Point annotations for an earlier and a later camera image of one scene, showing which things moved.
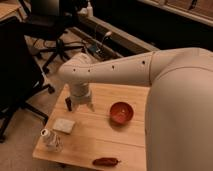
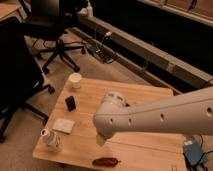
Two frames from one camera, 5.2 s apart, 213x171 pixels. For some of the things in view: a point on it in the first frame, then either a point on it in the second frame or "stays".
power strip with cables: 99,51 stays
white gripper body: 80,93 → 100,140
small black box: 69,103 stays
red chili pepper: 105,162 stays
